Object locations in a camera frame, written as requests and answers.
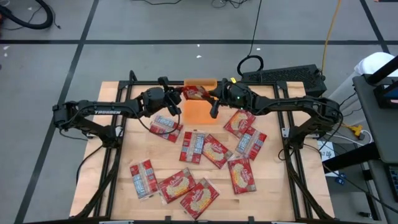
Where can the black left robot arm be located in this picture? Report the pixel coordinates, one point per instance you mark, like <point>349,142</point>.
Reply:
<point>102,110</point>

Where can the white bin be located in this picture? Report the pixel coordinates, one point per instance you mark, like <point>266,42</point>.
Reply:
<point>373,63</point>

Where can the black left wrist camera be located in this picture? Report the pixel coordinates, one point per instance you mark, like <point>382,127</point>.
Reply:
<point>174,108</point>

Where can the grey desk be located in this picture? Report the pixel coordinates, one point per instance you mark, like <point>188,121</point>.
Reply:
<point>367,124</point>

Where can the blue clips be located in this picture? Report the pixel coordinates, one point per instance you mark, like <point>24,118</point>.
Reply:
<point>342,178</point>

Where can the orange plastic basket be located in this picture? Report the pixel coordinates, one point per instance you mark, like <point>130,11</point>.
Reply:
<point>199,113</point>

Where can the yellow power plug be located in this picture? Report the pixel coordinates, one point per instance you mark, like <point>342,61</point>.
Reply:
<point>356,129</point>

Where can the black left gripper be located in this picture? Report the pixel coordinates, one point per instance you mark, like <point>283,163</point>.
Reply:
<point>154,99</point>

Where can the white paper sheet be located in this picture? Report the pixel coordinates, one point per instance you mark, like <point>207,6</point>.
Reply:
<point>326,154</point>

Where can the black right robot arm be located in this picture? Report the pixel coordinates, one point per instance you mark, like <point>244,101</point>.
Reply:
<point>295,104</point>

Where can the red butter popcorn bag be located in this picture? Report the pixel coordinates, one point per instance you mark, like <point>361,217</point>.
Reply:
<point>177,185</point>
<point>165,128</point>
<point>241,175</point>
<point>239,123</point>
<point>251,143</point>
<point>194,92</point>
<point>199,198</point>
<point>216,151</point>
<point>144,179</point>
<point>192,147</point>

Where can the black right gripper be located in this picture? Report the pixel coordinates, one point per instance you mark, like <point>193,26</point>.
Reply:
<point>236,95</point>

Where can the black keyboard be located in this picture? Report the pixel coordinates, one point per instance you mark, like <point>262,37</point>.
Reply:
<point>394,183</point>

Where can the black perforated computer case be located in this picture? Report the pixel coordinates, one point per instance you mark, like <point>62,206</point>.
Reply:
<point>280,76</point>

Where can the black aluminium table frame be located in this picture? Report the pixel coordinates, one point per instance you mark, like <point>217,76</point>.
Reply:
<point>146,83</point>

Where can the black frame corner loop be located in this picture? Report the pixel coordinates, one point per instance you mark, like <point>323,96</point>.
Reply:
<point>133,77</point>

